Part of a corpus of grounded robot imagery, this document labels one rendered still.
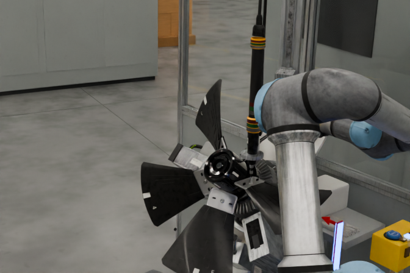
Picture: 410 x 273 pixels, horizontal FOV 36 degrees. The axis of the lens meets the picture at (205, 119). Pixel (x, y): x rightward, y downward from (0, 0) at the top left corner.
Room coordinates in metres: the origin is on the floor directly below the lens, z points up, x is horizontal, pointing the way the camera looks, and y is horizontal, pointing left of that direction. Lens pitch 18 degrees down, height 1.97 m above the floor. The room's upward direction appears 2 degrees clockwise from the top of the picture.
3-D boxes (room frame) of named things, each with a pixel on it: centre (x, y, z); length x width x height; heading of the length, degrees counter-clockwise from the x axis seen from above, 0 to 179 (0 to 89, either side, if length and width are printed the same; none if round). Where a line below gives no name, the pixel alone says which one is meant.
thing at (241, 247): (1.84, -0.13, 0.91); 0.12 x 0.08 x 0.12; 130
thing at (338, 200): (2.33, -0.47, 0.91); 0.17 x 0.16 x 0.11; 130
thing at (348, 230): (2.15, -0.51, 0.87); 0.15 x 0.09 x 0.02; 41
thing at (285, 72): (2.42, -0.31, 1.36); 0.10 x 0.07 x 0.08; 165
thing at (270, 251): (1.79, -0.20, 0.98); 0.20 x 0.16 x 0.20; 130
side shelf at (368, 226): (2.25, -0.49, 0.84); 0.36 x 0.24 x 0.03; 40
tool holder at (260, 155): (1.82, -0.15, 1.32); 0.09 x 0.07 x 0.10; 165
